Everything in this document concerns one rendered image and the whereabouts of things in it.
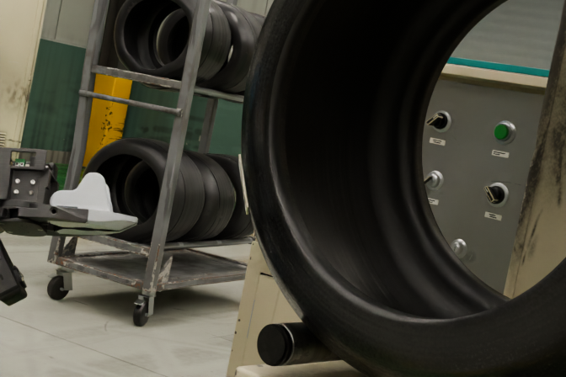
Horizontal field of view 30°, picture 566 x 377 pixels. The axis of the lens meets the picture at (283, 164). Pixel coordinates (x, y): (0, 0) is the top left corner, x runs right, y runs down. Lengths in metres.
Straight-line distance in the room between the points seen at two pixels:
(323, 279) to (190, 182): 4.08
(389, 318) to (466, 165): 0.77
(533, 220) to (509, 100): 0.40
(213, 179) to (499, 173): 3.81
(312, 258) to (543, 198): 0.40
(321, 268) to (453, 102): 0.77
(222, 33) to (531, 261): 3.90
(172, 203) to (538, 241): 3.73
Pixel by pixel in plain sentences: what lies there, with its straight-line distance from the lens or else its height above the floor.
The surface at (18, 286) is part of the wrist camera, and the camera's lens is 1.15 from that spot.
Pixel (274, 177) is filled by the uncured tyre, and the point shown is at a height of 1.07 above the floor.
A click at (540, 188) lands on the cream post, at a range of 1.37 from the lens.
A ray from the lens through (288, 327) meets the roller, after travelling 1.12.
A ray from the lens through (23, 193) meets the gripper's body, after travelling 1.16.
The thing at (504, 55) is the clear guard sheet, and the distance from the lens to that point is 1.73.
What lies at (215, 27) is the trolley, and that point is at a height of 1.46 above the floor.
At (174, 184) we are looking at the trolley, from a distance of 4.97.
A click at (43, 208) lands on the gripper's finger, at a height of 1.00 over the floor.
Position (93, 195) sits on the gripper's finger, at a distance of 1.15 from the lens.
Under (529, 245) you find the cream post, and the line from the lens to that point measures 1.37.
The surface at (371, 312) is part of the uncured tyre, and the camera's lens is 1.03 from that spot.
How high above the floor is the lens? 1.15
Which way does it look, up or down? 3 degrees down
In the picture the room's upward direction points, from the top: 11 degrees clockwise
